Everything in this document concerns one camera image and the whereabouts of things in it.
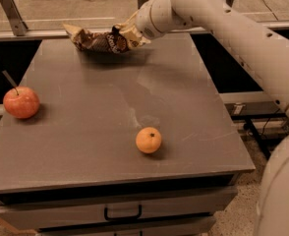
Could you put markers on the orange mandarin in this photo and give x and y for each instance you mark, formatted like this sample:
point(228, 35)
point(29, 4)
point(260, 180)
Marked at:
point(148, 140)

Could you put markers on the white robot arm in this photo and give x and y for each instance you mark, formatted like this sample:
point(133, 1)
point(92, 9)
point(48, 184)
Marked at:
point(262, 53)

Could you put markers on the grey upper drawer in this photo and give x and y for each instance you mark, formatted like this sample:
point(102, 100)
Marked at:
point(90, 211)

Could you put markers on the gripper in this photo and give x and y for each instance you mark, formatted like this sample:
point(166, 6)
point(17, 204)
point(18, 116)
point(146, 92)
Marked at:
point(147, 23)

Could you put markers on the black drawer handle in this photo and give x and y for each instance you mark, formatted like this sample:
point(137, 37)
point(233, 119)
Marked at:
point(122, 212)

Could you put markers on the grey lower drawer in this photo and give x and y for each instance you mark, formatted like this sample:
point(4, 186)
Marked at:
point(181, 226)

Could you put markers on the brown chip bag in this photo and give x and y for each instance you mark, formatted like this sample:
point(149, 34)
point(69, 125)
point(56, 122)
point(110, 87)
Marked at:
point(85, 39)

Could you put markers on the left metal railing bracket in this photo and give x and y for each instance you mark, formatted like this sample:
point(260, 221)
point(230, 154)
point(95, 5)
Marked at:
point(17, 24)

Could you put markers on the red apple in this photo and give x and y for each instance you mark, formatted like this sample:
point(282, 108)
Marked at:
point(21, 102)

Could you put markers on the black cart leg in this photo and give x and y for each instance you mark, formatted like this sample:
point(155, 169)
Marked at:
point(250, 127)

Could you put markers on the grey drawer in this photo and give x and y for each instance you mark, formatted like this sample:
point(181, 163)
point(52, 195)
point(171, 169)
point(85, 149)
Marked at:
point(90, 211)
point(181, 226)

